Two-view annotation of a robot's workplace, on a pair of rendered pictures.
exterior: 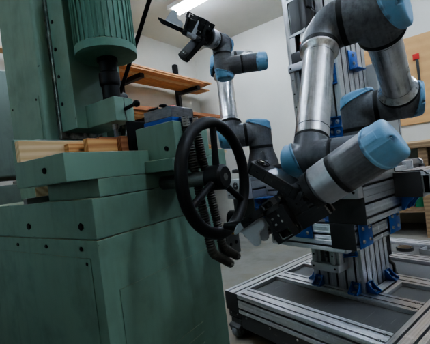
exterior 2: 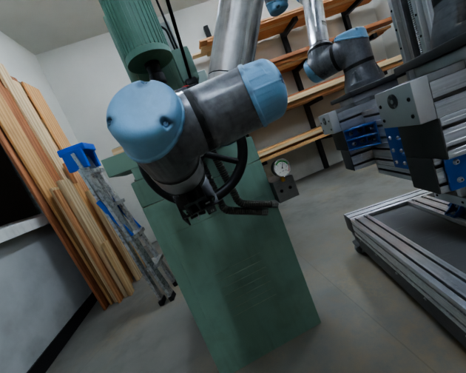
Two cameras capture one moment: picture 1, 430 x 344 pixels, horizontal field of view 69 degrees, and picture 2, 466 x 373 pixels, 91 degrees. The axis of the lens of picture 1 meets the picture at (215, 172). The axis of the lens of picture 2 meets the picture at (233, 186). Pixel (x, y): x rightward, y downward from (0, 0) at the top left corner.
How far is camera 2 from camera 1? 62 cm
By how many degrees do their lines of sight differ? 47
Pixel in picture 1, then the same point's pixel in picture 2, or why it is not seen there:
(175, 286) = (222, 229)
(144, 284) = (188, 231)
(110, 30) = (132, 44)
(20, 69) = not seen: hidden behind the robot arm
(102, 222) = (143, 196)
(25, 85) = not seen: hidden behind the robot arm
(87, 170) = (120, 166)
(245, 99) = not seen: outside the picture
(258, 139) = (348, 58)
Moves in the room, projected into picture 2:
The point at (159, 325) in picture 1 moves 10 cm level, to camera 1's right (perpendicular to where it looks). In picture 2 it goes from (210, 256) to (228, 258)
